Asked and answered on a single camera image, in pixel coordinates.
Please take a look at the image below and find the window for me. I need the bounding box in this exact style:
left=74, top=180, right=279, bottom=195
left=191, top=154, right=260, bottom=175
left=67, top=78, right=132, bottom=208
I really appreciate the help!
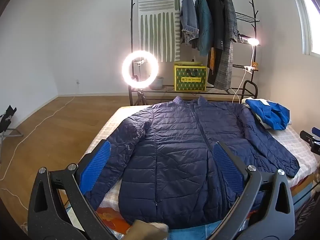
left=291, top=0, right=320, bottom=57

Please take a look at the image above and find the dark striped rug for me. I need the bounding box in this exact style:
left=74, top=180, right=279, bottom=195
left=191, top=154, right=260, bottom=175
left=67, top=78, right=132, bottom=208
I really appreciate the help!
left=297, top=200, right=320, bottom=233

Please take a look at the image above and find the blue and white garment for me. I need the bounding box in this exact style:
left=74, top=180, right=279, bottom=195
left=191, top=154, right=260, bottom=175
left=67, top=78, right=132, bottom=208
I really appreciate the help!
left=241, top=97, right=292, bottom=130

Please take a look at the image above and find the navy puffer jacket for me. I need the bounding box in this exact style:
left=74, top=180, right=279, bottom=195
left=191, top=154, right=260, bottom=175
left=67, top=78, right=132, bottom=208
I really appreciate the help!
left=86, top=95, right=300, bottom=230

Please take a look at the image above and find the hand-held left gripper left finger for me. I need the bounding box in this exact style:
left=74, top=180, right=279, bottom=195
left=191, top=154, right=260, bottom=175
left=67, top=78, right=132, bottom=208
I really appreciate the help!
left=27, top=139, right=118, bottom=240

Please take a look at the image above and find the yellow and green box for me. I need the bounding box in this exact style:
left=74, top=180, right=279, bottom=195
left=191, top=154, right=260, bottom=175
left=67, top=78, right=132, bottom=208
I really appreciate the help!
left=174, top=60, right=207, bottom=92

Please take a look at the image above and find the white lamp cable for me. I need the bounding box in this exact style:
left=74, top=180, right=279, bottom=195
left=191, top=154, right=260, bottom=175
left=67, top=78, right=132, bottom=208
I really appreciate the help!
left=232, top=70, right=248, bottom=103

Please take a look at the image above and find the orange floral blanket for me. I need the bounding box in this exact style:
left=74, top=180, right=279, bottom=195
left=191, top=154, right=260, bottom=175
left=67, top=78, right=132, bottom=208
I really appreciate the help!
left=96, top=206, right=130, bottom=228

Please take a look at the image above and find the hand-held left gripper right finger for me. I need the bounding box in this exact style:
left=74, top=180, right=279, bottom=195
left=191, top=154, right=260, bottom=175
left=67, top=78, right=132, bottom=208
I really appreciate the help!
left=206, top=141, right=295, bottom=240

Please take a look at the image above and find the white clip lamp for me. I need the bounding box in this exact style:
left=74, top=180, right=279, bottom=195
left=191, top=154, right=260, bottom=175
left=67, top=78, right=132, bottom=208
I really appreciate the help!
left=244, top=37, right=259, bottom=72

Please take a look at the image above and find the grey pot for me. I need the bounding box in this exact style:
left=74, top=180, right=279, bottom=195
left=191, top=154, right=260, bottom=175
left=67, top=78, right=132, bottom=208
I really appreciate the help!
left=149, top=76, right=164, bottom=90

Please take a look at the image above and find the black coat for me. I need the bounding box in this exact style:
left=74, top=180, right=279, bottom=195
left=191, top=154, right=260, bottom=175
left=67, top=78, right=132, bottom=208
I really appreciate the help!
left=204, top=0, right=225, bottom=85

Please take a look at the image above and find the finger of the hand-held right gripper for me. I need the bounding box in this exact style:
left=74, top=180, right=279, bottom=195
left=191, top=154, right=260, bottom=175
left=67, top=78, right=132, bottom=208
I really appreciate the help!
left=299, top=127, right=320, bottom=155

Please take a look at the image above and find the black tripod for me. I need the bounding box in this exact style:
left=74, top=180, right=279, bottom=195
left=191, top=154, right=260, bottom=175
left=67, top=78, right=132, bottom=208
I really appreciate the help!
left=134, top=89, right=148, bottom=105

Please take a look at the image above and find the teal blue sheet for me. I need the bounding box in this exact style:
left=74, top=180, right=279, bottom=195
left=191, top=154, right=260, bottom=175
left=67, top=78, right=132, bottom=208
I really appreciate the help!
left=166, top=215, right=250, bottom=240

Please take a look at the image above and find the teal jacket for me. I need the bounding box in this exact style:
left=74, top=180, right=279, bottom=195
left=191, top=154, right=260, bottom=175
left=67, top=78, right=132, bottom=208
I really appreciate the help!
left=194, top=0, right=215, bottom=57

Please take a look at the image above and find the tan fuzzy cloth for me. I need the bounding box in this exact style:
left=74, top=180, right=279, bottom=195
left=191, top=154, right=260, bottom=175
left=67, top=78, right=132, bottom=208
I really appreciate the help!
left=130, top=219, right=169, bottom=240

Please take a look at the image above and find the black curved metal frame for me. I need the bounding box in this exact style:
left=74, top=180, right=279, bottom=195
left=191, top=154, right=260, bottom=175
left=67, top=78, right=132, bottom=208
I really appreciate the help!
left=241, top=80, right=258, bottom=104

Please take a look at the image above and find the green striped wall hanging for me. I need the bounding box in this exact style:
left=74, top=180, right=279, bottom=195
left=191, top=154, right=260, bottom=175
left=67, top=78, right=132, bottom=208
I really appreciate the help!
left=137, top=0, right=181, bottom=62

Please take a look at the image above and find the bed with checked cover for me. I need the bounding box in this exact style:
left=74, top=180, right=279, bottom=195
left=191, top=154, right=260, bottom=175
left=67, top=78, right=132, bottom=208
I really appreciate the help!
left=64, top=104, right=320, bottom=240

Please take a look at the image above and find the white floor cable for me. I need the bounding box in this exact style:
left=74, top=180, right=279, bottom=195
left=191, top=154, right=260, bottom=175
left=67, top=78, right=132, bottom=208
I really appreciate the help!
left=0, top=96, right=75, bottom=210

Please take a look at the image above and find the ring light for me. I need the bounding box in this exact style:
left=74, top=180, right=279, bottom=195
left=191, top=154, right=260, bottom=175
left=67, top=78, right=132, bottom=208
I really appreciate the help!
left=122, top=50, right=159, bottom=89

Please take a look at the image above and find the black metal clothes rack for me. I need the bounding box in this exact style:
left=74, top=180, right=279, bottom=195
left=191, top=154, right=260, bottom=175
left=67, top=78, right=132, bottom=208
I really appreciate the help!
left=128, top=0, right=260, bottom=105

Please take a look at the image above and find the grey plaid coat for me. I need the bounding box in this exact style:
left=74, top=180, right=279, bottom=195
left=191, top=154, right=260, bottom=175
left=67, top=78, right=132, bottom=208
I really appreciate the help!
left=214, top=0, right=238, bottom=90

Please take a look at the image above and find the denim jacket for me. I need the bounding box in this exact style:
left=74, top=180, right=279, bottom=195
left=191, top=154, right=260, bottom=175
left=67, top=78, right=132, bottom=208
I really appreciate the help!
left=179, top=0, right=200, bottom=46

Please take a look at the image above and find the black folding stand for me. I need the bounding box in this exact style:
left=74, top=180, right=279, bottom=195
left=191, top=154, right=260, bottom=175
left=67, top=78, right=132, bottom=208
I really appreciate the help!
left=0, top=105, right=24, bottom=150

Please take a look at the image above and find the orange scarf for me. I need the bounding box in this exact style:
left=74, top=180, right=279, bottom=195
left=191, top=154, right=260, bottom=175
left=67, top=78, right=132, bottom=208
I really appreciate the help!
left=209, top=47, right=216, bottom=75

